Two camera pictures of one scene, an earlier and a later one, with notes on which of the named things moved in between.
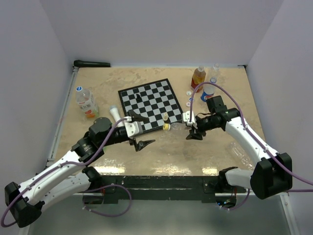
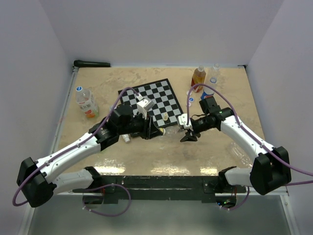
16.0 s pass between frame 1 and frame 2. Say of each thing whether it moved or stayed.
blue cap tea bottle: stayed
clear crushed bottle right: stayed
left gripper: moved
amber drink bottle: stayed
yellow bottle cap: moved
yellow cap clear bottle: moved
